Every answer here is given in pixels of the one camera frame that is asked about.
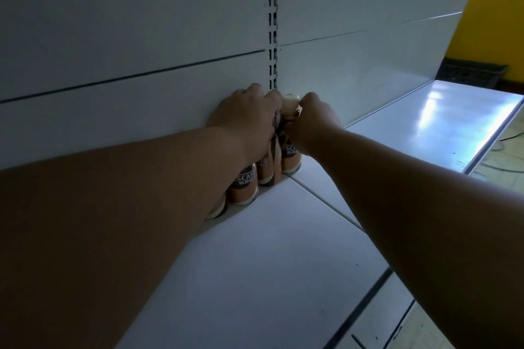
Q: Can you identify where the white metal shelf board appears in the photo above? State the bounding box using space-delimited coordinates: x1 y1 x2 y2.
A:
117 175 394 349
334 269 416 349
293 80 524 236

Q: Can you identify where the black cable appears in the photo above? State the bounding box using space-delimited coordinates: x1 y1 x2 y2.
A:
479 132 524 175

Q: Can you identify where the person's right forearm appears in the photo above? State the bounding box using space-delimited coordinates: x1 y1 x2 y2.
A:
305 129 524 349

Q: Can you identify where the black plastic crate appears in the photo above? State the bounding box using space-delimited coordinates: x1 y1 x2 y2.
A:
436 58 509 91

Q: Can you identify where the person's left hand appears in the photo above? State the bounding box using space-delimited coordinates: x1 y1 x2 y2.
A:
206 83 284 165

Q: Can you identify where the white slotted shelf upright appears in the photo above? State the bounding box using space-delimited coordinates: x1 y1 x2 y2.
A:
266 0 280 94

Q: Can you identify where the person's right hand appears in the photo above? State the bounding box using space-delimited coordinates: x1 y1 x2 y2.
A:
285 92 345 156

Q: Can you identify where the person's left forearm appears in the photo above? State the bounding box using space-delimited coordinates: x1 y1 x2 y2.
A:
0 126 263 349

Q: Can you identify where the beige-capped brown label drink bottle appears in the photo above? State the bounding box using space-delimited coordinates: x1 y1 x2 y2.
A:
278 93 304 175

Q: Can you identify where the white shelf back panel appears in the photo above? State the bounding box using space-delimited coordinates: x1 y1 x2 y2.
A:
0 0 272 171
277 0 490 129

